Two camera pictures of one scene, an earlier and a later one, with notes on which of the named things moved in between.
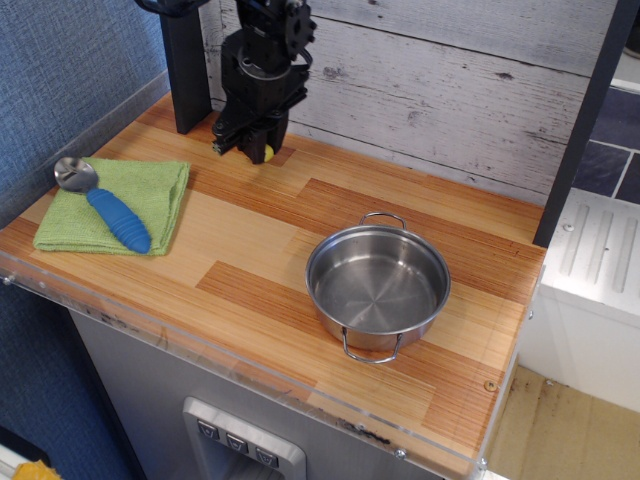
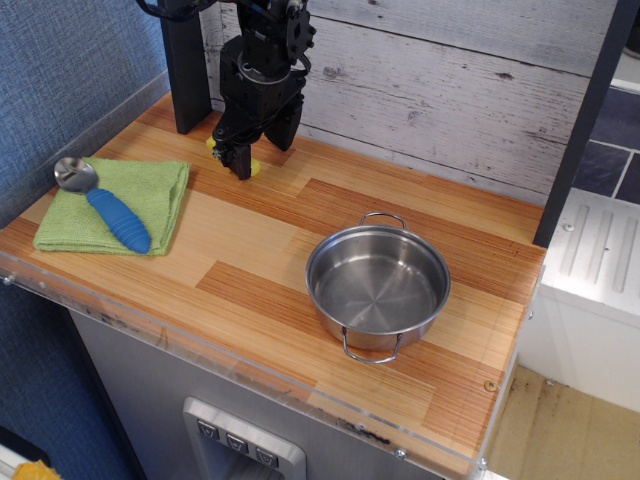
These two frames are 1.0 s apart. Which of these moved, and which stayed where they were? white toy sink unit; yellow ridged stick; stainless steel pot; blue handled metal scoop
Moved: yellow ridged stick
Stayed: stainless steel pot; white toy sink unit; blue handled metal scoop
